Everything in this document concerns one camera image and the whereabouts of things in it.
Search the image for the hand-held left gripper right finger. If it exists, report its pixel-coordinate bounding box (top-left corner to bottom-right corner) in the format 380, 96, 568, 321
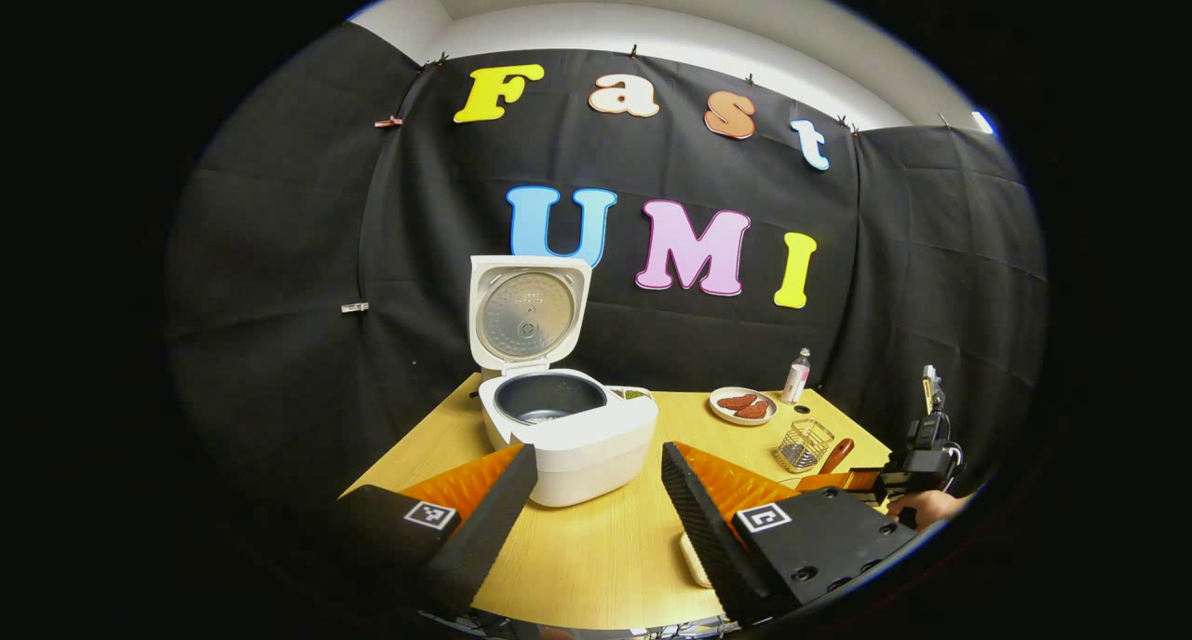
660, 441, 932, 628

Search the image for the white round plate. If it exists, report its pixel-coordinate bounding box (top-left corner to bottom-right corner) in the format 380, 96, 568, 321
709, 386, 779, 428

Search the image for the clear rice container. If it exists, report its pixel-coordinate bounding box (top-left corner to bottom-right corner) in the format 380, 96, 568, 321
679, 531, 716, 591

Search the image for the wire chopstick holder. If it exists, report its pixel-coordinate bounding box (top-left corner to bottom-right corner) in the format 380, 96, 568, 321
772, 417, 837, 476

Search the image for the small clear bottle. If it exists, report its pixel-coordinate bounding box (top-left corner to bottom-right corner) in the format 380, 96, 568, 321
779, 347, 813, 407

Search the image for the black backdrop cloth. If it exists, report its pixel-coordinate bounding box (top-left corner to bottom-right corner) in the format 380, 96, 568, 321
166, 20, 1049, 520

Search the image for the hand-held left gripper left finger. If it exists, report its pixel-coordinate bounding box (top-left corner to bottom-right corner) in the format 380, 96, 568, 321
326, 443, 539, 622

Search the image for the white rice cooker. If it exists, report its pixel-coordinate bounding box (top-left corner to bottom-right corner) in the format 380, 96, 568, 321
467, 254, 660, 510

